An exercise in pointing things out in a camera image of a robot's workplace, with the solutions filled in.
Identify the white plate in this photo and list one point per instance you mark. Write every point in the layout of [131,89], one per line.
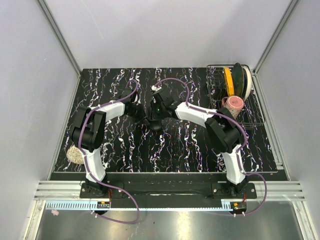
[247,82]

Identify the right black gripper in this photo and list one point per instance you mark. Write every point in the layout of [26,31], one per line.
[153,116]

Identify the beige patterned round coaster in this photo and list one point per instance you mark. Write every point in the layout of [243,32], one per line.
[74,155]

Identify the black glasses case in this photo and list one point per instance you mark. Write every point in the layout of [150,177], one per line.
[156,125]

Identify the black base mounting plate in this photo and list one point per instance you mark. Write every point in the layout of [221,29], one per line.
[210,185]

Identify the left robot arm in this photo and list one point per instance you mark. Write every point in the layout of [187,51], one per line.
[88,129]

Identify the dark green plate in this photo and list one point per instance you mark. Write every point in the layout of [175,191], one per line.
[238,78]

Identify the small pink scrap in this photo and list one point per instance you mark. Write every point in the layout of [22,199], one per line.
[55,212]

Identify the yellow plate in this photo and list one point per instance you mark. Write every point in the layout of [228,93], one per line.
[228,81]

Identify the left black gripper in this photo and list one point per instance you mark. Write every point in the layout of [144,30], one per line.
[142,118]

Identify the aluminium rail frame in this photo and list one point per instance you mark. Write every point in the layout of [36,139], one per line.
[66,195]

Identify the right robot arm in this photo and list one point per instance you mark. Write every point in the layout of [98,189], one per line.
[226,135]

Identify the pink patterned mug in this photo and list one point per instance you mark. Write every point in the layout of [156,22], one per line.
[234,104]

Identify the black wire dish rack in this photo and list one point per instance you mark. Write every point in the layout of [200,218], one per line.
[251,115]

